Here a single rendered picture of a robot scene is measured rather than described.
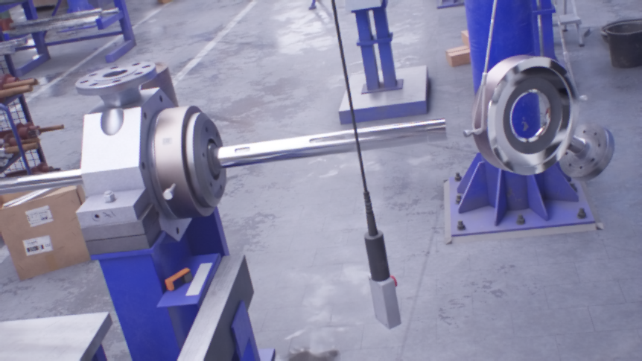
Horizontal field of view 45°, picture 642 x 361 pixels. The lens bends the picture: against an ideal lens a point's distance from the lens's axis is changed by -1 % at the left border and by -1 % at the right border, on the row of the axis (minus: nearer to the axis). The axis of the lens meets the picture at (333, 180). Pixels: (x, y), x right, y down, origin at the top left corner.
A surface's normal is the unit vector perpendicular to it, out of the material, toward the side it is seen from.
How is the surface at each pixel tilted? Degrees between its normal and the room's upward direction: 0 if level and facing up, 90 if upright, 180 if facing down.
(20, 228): 90
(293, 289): 0
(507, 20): 90
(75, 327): 0
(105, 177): 90
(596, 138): 49
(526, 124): 90
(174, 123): 25
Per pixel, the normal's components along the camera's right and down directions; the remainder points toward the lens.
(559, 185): -0.48, 0.43
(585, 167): -0.79, -0.36
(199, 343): -0.17, -0.91
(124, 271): -0.09, 0.41
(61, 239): 0.30, 0.33
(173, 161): -0.15, 0.02
